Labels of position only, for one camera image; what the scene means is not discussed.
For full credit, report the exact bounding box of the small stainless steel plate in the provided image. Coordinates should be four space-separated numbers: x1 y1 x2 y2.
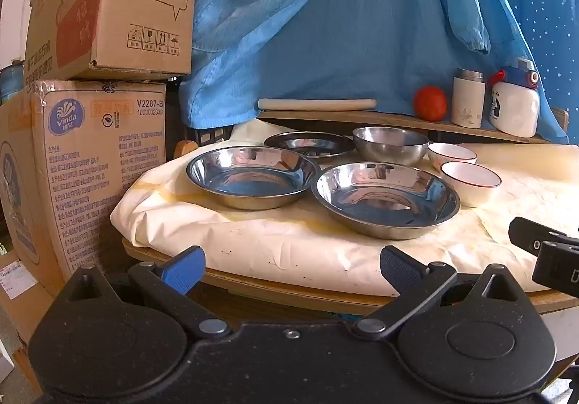
263 131 356 160

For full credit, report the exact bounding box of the wooden shelf board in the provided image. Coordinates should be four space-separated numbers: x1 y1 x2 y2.
255 108 568 145

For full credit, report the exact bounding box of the beige thermos cup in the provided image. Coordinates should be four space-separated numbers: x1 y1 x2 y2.
451 68 486 129

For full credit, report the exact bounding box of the cream table cover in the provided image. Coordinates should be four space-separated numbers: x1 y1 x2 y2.
110 119 579 298

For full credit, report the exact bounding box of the black plastic crate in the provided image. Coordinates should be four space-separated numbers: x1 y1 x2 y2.
183 124 233 147

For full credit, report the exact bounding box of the blue white-dotted cloth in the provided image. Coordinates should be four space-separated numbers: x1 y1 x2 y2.
470 0 579 143

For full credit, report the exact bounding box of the blue fabric garment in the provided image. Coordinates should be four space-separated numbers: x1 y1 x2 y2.
178 0 568 143

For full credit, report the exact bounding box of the white-labelled large cardboard box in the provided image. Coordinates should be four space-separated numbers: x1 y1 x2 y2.
0 79 167 296

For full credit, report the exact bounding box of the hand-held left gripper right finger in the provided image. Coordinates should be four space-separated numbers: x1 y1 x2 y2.
351 245 528 340

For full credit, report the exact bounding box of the small labelled cardboard box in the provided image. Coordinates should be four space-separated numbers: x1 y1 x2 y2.
0 250 57 380

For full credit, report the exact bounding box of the white water bottle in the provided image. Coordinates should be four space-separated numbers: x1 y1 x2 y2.
487 57 541 138

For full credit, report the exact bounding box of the brown red-printed cardboard box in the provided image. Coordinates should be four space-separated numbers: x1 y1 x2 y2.
25 0 200 81

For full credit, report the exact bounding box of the stainless steel bowl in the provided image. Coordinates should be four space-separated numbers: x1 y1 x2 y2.
352 126 430 166

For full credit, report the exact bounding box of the red tomato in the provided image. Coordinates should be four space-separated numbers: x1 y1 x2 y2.
413 86 448 122

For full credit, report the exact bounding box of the white red-rimmed bowl dark mark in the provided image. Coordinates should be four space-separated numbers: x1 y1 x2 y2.
427 142 478 173

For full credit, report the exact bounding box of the cream rolling pin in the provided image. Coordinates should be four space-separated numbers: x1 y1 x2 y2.
258 97 377 112

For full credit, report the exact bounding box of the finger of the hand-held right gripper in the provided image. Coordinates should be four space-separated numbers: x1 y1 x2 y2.
508 217 579 258
532 240 579 299

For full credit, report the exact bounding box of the round wooden table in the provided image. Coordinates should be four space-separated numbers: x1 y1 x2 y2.
122 237 579 316

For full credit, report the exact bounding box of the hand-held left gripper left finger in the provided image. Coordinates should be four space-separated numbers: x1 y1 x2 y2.
59 245 232 340

